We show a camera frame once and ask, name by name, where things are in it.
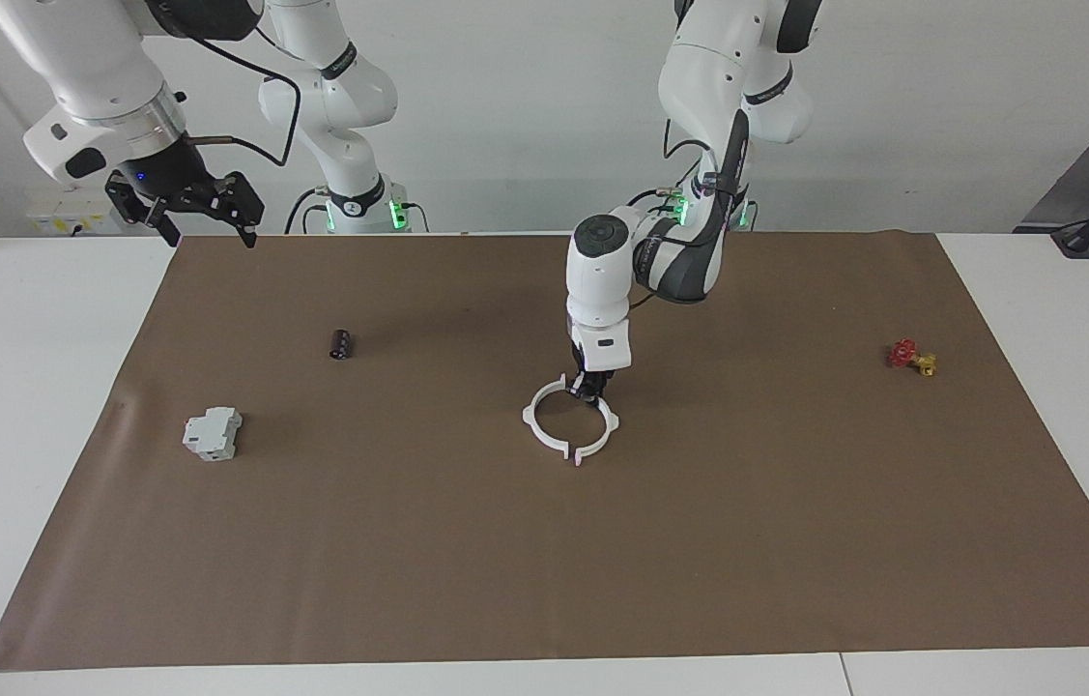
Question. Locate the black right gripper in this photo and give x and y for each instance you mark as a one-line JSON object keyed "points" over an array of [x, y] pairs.
{"points": [[182, 184]]}

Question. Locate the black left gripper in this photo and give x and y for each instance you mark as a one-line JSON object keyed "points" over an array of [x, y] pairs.
{"points": [[594, 377]]}

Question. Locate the white half pipe clamp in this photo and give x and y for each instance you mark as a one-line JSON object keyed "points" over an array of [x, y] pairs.
{"points": [[610, 425], [530, 418]]}

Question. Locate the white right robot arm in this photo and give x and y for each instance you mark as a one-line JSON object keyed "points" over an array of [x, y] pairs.
{"points": [[90, 58]]}

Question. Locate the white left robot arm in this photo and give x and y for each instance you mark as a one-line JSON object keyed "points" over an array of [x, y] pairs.
{"points": [[602, 280]]}

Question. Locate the brown paper table mat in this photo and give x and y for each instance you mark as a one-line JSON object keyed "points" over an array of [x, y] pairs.
{"points": [[544, 561]]}

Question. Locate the black cylindrical capacitor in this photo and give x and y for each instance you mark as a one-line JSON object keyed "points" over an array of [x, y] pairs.
{"points": [[341, 345]]}

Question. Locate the white circuit breaker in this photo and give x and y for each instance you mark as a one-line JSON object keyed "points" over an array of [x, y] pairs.
{"points": [[213, 433]]}

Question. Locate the white wall power box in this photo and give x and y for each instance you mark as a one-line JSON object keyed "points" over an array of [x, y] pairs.
{"points": [[71, 208]]}

